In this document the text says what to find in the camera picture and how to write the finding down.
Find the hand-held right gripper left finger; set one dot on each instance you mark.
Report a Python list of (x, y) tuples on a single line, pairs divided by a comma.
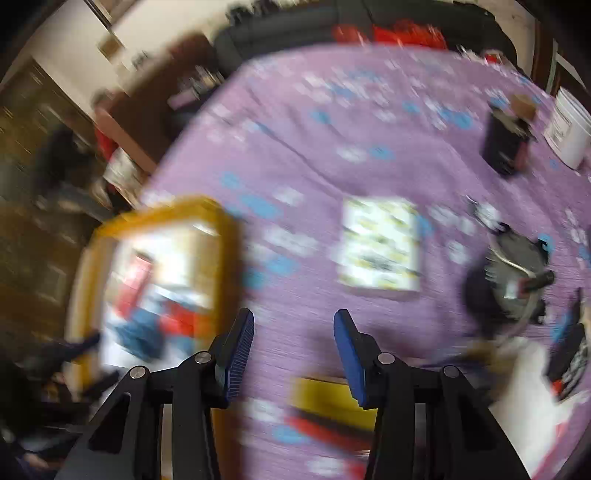
[(240, 353)]

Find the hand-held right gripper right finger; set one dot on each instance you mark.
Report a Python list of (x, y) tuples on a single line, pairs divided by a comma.
[(348, 355)]

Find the multicoloured sponge pack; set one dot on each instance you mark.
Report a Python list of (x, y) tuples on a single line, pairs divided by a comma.
[(332, 401)]

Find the yellow cardboard box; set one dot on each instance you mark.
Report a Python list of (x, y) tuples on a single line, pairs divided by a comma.
[(228, 258)]

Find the blue and red crochet cloth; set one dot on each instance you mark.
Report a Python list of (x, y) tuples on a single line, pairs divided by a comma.
[(184, 321)]

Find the white printed tissue pack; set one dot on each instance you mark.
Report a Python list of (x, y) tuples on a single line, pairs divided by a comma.
[(378, 244)]

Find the clear bag with red label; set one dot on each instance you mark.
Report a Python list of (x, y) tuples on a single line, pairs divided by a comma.
[(134, 277)]

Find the white cloth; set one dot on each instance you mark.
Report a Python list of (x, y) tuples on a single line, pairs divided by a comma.
[(521, 392)]

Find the black round device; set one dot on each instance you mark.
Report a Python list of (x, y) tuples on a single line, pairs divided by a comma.
[(508, 272)]

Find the purple floral bed sheet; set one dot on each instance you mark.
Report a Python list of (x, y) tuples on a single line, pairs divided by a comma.
[(323, 138)]

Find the black printed pouch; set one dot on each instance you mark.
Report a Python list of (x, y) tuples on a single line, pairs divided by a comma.
[(570, 355)]

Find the black box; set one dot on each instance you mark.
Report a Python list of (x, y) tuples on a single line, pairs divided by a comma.
[(505, 138)]

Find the brown armchair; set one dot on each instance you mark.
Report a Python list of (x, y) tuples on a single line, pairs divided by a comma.
[(161, 92)]

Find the white plastic bucket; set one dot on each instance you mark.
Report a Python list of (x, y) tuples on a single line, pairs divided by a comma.
[(570, 134)]

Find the red plastic bag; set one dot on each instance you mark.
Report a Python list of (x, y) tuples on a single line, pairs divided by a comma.
[(411, 34), (346, 34)]

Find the black leather sofa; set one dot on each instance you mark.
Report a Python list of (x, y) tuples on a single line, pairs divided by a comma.
[(277, 27)]

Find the yellow wall plaque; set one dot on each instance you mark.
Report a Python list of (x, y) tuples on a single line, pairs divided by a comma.
[(110, 45)]

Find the wooden door frame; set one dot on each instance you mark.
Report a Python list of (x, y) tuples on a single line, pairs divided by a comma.
[(538, 46)]

